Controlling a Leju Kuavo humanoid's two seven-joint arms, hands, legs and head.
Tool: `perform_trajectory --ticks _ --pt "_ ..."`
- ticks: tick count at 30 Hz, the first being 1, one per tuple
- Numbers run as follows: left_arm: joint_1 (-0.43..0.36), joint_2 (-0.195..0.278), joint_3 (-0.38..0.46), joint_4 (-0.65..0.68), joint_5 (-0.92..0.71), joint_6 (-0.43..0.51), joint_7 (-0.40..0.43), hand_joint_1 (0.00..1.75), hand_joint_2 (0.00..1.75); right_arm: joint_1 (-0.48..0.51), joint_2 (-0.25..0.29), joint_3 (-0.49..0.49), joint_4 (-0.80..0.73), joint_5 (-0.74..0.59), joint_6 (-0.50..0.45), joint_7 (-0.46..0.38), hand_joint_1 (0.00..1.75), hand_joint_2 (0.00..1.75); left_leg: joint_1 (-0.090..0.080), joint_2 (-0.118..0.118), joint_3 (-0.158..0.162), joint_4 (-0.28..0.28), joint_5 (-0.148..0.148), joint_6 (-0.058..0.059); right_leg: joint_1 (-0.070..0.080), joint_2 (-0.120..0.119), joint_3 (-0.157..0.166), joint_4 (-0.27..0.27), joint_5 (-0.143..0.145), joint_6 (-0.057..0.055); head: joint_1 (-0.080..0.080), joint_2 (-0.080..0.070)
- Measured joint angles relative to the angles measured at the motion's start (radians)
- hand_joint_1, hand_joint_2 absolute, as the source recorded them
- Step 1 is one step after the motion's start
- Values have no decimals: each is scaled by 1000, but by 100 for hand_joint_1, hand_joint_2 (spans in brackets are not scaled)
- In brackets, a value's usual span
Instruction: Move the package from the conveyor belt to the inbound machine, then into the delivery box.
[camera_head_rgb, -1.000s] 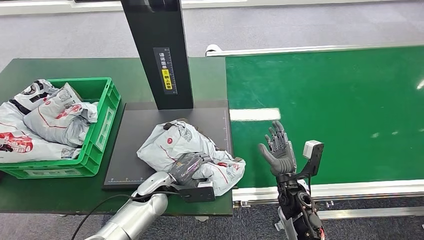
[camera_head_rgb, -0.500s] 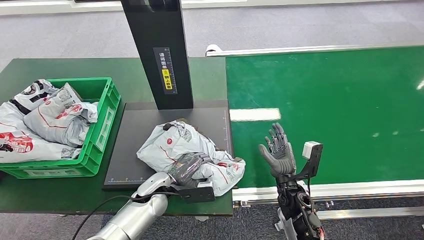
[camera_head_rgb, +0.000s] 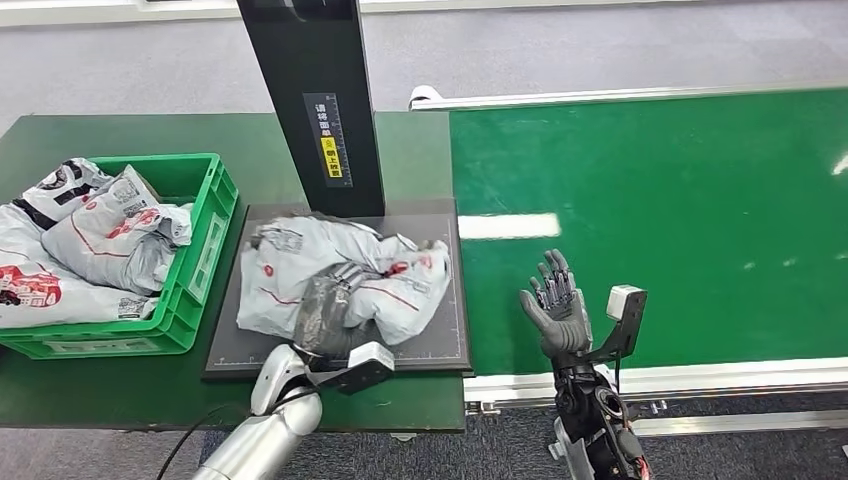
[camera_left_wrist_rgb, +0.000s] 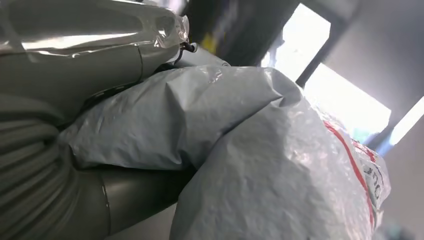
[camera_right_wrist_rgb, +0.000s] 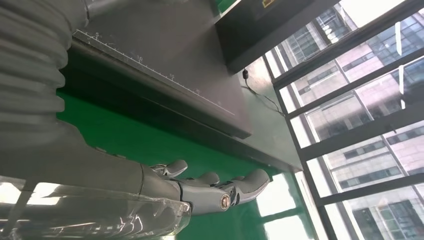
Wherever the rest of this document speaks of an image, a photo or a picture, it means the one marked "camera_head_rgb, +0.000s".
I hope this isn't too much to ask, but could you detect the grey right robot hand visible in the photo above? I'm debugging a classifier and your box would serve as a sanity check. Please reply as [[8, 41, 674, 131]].
[[518, 248, 595, 363]]

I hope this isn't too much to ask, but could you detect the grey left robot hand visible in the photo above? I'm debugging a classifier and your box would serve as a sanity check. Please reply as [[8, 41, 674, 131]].
[[293, 261, 374, 360]]

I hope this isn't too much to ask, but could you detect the grey mailer bag package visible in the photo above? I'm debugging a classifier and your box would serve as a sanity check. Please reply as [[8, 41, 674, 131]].
[[235, 212, 454, 348]]

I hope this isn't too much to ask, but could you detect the green conveyor belt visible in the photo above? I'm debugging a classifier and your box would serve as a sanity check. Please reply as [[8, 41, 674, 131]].
[[448, 87, 848, 378]]

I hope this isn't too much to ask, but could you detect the black machine column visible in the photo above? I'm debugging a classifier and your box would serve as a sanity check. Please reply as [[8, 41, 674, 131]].
[[235, 0, 388, 219]]

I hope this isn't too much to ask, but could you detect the black scale platform with ruler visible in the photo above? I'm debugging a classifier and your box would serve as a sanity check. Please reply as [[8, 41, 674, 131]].
[[201, 199, 474, 382]]

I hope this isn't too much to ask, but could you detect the green plastic crate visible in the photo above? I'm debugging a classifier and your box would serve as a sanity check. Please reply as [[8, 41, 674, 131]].
[[0, 152, 240, 361]]

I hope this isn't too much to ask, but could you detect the yellow and black column label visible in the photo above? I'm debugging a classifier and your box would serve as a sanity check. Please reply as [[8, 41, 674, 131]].
[[302, 91, 355, 189]]

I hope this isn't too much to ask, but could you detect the green table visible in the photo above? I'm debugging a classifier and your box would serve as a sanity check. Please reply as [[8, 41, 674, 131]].
[[0, 111, 467, 435]]

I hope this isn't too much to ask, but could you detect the grey mailer bag black print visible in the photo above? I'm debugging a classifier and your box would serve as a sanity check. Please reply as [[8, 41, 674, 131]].
[[19, 157, 115, 225]]

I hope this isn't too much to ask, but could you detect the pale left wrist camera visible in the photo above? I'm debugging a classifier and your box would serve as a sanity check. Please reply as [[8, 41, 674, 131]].
[[345, 341, 397, 374]]

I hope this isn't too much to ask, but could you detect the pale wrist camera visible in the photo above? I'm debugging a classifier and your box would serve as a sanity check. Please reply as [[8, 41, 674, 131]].
[[345, 341, 397, 374], [605, 284, 647, 323]]

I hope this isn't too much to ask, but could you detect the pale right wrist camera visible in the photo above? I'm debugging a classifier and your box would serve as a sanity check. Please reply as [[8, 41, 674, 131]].
[[605, 284, 647, 323]]

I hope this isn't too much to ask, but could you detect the black right camera bracket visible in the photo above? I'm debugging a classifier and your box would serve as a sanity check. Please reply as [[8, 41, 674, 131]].
[[581, 288, 650, 367]]

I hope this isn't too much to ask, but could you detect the black camera bracket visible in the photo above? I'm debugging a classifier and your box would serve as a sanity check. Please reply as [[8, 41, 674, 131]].
[[581, 288, 650, 367], [306, 357, 397, 397]]

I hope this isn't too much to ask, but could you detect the black left camera bracket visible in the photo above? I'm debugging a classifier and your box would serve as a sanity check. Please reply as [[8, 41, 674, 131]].
[[306, 357, 397, 397]]

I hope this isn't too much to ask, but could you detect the aluminium conveyor frame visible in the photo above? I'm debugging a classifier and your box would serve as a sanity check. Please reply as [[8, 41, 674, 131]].
[[407, 80, 848, 439]]

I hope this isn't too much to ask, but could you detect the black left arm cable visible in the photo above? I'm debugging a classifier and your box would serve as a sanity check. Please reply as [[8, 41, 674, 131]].
[[154, 387, 321, 480]]

